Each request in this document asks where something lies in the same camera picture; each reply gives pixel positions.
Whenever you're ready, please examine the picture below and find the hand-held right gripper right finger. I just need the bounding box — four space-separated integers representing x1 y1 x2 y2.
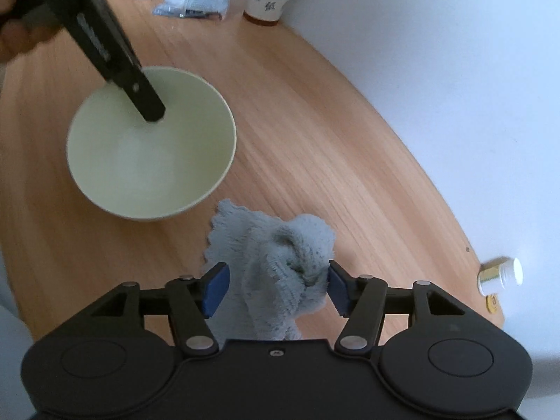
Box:
327 260 467 353

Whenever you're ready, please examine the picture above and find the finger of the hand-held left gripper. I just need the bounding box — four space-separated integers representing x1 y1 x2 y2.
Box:
106 66 166 123

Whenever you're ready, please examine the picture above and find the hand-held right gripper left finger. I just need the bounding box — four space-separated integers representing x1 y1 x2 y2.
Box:
90 262 231 358

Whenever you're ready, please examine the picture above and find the grey cleaning cloth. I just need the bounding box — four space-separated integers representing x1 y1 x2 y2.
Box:
203 199 337 342

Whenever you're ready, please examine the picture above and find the pale green bowl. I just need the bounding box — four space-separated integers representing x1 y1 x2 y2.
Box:
66 66 237 222

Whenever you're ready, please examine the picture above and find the person's left hand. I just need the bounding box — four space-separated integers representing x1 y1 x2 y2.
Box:
0 0 60 64

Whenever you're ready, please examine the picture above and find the small white-capped bottle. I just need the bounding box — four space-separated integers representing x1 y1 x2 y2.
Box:
477 256 524 297

